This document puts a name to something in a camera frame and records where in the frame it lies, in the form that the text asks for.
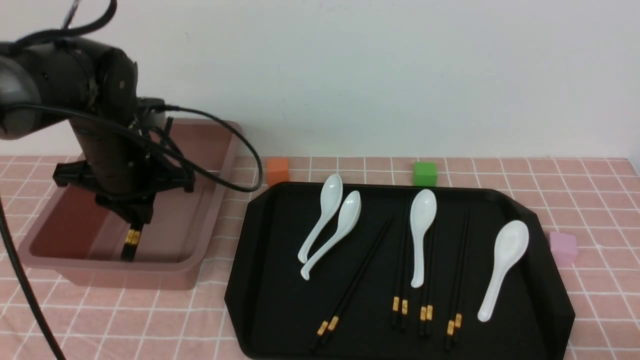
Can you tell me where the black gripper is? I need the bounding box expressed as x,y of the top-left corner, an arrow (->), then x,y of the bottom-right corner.
52,116 -> 195,231

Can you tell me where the black chopstick gold band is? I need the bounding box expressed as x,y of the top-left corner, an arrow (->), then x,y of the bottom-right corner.
452,210 -> 472,346
445,209 -> 471,353
127,228 -> 143,262
390,198 -> 410,330
400,206 -> 413,333
309,218 -> 392,352
423,219 -> 438,338
121,227 -> 137,262
417,279 -> 430,338
316,220 -> 394,349

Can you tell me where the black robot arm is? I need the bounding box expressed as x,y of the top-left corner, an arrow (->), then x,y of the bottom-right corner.
0,38 -> 195,231

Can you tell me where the brown plastic bin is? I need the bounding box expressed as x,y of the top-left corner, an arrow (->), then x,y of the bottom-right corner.
16,118 -> 244,291

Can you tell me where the orange cube block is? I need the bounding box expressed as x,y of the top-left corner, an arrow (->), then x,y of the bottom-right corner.
266,157 -> 290,187

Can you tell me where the white ceramic spoon far left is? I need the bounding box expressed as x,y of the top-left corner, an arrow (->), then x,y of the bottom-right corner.
297,173 -> 343,264

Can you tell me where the white ceramic spoon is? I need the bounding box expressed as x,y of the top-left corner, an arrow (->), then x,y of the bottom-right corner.
477,219 -> 530,322
297,173 -> 343,264
409,189 -> 438,289
301,190 -> 362,281

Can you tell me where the black plastic tray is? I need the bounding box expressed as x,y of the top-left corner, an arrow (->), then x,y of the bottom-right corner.
225,182 -> 576,360

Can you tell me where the green cube block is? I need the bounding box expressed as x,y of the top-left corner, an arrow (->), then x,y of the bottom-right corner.
413,161 -> 439,187

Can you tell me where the white ceramic spoon middle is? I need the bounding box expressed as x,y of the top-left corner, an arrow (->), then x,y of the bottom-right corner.
409,189 -> 438,289

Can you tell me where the white ceramic spoon right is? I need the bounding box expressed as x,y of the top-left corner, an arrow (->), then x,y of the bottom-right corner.
477,219 -> 530,322

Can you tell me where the pink cube block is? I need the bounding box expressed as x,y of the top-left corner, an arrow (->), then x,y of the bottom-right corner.
548,231 -> 578,268

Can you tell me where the black cable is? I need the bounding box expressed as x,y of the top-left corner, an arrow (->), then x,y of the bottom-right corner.
0,102 -> 264,194

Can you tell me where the black cable left edge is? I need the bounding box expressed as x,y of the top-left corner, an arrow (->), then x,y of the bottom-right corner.
0,197 -> 67,360

